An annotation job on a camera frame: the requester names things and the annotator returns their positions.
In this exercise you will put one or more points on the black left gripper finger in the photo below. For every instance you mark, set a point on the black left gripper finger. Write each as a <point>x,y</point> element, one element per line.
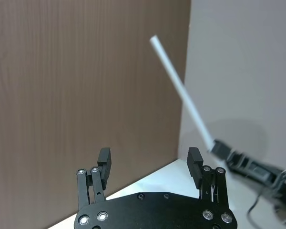
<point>95,183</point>

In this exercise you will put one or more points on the brown wood-grain panel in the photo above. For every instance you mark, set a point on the brown wood-grain panel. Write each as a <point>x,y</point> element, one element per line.
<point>85,83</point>

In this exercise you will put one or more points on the white table cloth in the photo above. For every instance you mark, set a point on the white table cloth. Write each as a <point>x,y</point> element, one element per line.
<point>157,179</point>

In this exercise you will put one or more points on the long white plastic rod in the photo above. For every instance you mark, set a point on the long white plastic rod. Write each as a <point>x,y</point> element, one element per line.
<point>181,90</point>

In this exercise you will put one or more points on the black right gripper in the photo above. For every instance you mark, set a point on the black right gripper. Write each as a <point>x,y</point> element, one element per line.
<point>264,173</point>

